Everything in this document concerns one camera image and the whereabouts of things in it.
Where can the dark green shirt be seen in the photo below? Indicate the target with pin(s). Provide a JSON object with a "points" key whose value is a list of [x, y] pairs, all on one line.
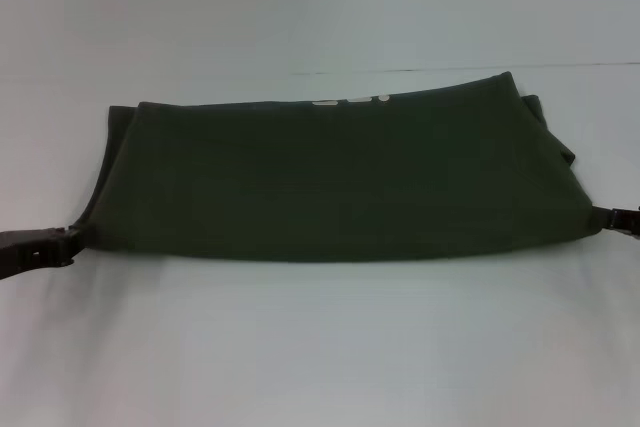
{"points": [[340, 182]]}

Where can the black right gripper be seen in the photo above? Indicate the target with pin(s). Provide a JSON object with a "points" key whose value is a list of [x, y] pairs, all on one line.
{"points": [[634, 224]]}

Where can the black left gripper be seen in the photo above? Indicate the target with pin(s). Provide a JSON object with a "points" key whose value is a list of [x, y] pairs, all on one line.
{"points": [[15, 252]]}

